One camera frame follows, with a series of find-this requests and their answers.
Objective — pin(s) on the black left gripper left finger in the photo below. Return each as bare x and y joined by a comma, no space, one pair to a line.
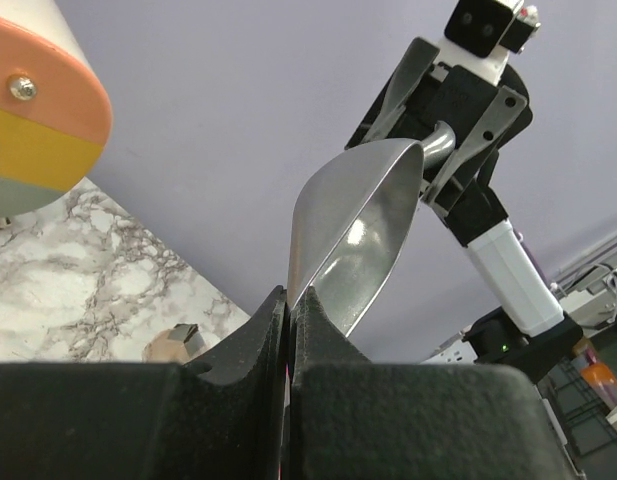
217,417

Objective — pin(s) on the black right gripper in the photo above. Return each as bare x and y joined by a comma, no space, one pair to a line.
483,118

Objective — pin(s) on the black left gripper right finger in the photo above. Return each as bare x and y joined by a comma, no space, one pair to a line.
351,418

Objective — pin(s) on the peach cat litter bag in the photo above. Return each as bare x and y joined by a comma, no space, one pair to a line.
180,344

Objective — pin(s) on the silver metal litter scoop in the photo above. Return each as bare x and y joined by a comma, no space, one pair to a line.
351,220

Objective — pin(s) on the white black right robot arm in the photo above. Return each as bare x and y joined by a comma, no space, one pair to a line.
529,330

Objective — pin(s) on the dark grey storage crate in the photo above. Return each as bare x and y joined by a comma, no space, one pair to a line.
590,440

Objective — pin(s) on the round pastel drawer cabinet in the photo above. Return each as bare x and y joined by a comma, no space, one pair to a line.
55,114

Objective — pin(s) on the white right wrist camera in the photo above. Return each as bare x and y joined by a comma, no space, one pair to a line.
480,35

